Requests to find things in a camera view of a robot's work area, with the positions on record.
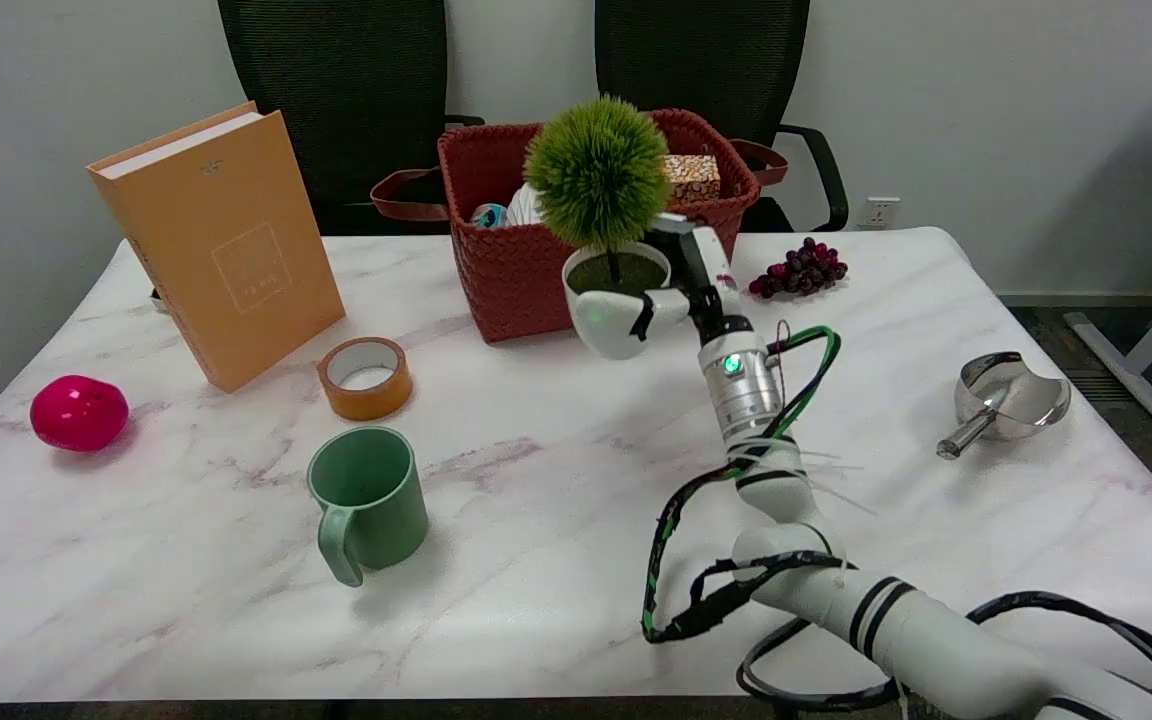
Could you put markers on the teal white small ball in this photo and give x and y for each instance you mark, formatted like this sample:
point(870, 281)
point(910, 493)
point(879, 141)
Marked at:
point(488, 215)

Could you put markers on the orange patterned small box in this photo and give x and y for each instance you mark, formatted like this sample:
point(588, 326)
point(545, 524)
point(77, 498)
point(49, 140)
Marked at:
point(693, 177)

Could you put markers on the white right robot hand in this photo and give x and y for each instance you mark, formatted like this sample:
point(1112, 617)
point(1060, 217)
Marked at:
point(702, 268)

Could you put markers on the green ball plant white pot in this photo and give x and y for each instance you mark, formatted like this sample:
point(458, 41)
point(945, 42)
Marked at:
point(598, 175)

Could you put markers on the black mesh office chair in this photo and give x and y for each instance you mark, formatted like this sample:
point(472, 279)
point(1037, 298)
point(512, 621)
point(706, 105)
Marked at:
point(716, 60)
point(346, 100)

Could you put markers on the red woven basket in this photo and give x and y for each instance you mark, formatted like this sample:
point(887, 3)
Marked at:
point(516, 270)

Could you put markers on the dark purple grape bunch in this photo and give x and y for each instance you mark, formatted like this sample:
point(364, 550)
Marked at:
point(801, 270)

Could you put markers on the green mug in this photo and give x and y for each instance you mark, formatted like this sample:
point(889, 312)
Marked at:
point(368, 500)

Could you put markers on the orange tape roll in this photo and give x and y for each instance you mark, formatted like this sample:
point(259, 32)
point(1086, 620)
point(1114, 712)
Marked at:
point(366, 380)

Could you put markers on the white wall socket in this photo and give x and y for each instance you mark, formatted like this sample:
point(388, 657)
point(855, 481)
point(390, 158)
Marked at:
point(879, 212)

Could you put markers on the orange hardcover book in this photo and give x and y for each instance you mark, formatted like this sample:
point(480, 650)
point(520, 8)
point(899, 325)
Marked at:
point(236, 255)

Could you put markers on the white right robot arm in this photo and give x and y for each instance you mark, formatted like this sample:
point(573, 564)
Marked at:
point(896, 620)

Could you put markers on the white desk frame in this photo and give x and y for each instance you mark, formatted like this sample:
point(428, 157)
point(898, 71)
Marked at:
point(1151, 345)

